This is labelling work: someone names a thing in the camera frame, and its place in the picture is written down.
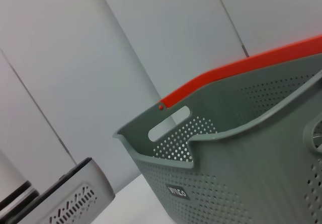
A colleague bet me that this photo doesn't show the grey perforated storage bin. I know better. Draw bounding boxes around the grey perforated storage bin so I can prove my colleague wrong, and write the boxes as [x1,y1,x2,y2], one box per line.
[112,54,322,224]

